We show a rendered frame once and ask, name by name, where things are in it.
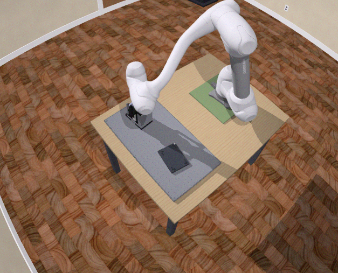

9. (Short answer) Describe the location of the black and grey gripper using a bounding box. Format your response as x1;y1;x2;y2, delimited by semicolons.
128;102;136;121

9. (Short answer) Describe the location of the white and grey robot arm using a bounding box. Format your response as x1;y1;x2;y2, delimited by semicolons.
126;0;258;122

